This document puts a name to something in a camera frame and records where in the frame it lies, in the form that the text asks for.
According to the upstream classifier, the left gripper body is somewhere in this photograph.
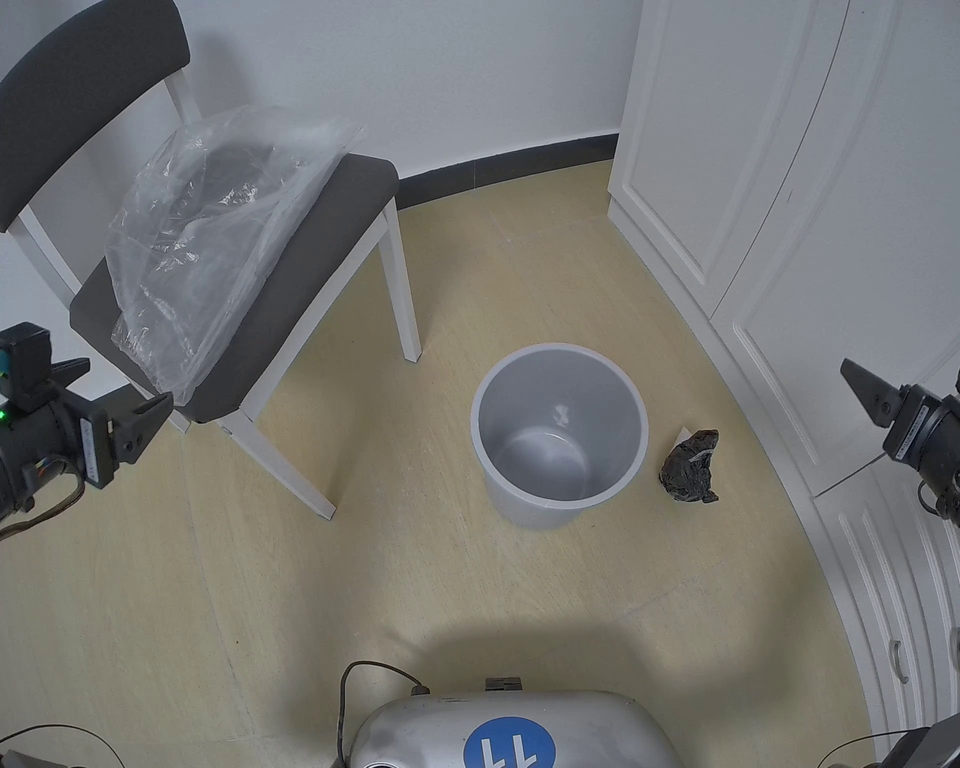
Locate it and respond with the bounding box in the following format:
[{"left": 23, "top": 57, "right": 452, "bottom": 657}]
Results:
[{"left": 0, "top": 396, "right": 123, "bottom": 490}]

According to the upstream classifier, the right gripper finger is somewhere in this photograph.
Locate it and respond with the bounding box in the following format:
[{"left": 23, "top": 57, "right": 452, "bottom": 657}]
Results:
[{"left": 840, "top": 357, "right": 910, "bottom": 431}]

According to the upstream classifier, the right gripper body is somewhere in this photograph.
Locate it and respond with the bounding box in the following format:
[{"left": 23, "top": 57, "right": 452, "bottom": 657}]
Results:
[{"left": 883, "top": 384, "right": 960, "bottom": 483}]

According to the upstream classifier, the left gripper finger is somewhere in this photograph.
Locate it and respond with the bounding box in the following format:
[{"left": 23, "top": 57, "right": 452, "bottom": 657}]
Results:
[
  {"left": 51, "top": 358, "right": 93, "bottom": 406},
  {"left": 111, "top": 393, "right": 175, "bottom": 468}
]

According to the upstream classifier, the black plastic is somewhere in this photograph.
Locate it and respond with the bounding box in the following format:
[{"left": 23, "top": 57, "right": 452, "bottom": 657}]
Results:
[{"left": 660, "top": 429, "right": 721, "bottom": 505}]

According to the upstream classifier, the clear plastic bag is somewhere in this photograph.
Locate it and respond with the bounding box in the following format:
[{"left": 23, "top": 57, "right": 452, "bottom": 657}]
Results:
[{"left": 105, "top": 103, "right": 367, "bottom": 408}]

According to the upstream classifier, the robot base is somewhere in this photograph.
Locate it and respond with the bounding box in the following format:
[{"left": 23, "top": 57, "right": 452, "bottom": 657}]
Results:
[{"left": 346, "top": 677, "right": 684, "bottom": 768}]

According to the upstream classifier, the white trash bin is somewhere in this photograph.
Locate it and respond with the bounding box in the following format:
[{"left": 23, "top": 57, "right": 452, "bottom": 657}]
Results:
[{"left": 470, "top": 342, "right": 650, "bottom": 531}]

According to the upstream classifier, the white chair grey seat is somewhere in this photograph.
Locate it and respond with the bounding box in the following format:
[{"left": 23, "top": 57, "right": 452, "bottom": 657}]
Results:
[{"left": 0, "top": 0, "right": 423, "bottom": 522}]

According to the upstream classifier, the white wardrobe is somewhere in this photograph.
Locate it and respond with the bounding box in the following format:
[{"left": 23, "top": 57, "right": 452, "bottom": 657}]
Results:
[{"left": 606, "top": 0, "right": 960, "bottom": 759}]

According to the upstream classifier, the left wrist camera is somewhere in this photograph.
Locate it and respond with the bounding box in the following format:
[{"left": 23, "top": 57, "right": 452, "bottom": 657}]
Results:
[{"left": 0, "top": 322, "right": 55, "bottom": 415}]

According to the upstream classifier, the black cable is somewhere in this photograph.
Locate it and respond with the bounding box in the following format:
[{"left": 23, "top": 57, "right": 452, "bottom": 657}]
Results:
[
  {"left": 336, "top": 660, "right": 430, "bottom": 766},
  {"left": 819, "top": 731, "right": 905, "bottom": 768},
  {"left": 0, "top": 722, "right": 126, "bottom": 768}
]

